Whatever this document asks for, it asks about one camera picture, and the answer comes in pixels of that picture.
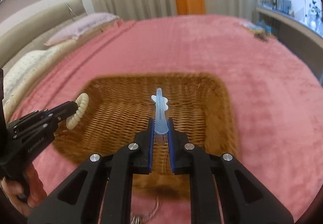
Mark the white dotted pillow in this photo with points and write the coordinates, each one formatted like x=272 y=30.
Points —
x=25 y=64

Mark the white desk lamp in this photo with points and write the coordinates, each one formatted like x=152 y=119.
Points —
x=302 y=12

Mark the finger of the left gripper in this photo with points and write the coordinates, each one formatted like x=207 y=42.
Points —
x=63 y=111

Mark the pink bed blanket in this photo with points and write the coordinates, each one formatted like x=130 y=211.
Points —
x=275 y=98

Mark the white desk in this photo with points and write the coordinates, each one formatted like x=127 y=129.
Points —
x=305 y=43

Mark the beige padded headboard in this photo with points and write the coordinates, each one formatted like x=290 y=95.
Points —
x=23 y=33

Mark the brown wicker basket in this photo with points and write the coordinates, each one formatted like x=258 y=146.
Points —
x=121 y=106

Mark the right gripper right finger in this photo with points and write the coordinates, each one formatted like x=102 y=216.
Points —
x=222 y=190

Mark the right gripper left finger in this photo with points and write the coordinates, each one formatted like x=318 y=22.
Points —
x=99 y=191

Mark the light blue hair clip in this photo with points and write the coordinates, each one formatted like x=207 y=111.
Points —
x=161 y=106

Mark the beige quilt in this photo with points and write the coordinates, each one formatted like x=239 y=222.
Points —
x=32 y=78

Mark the left hand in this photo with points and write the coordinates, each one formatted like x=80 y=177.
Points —
x=37 y=194

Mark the pink pillow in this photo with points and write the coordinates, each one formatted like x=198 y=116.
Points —
x=78 y=28

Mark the white flower vase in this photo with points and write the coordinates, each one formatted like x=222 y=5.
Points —
x=314 y=16

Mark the items on bed corner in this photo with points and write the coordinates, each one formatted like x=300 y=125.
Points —
x=258 y=32

